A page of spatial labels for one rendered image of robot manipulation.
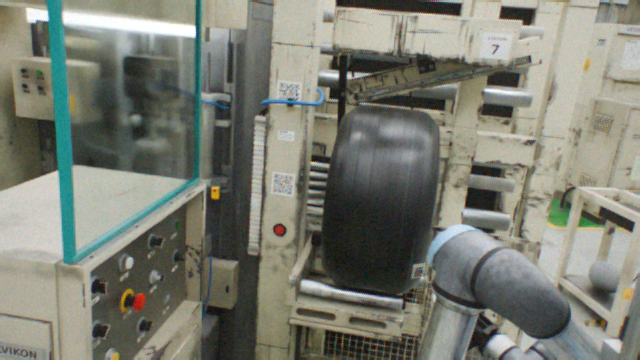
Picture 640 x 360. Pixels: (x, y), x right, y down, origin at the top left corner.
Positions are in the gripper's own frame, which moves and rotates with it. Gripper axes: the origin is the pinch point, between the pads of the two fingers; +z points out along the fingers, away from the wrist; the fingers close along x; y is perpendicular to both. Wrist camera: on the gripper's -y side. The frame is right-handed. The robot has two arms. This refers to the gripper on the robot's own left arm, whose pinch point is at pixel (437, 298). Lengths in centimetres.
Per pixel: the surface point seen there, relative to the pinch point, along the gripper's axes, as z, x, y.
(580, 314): 60, -172, -184
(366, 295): 21.9, 9.9, -11.8
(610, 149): 182, -373, -195
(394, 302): 15.8, 3.6, -13.7
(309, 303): 31.0, 25.9, -13.1
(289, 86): 58, 8, 48
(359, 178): 24.1, 6.4, 30.8
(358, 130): 35, -1, 38
